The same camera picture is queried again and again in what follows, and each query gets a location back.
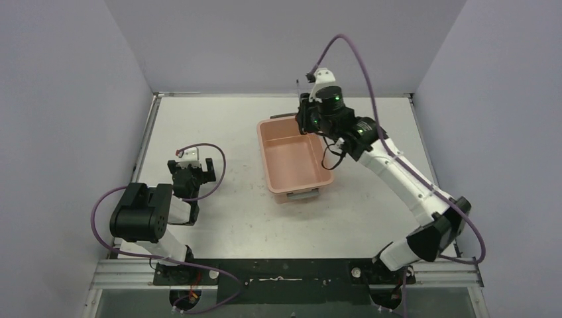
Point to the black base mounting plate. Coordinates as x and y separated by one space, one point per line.
357 281

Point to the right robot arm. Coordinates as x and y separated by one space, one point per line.
439 216

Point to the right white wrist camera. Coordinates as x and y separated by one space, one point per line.
319 79

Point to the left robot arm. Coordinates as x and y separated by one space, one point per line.
143 213

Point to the aluminium front rail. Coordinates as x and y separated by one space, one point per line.
136 274

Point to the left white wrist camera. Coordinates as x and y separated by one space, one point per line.
188 157

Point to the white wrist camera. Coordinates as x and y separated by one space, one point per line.
188 157
319 79

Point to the pink plastic bin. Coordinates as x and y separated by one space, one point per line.
291 161

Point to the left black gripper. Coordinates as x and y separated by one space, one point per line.
191 172

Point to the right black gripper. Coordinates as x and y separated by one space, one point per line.
305 117

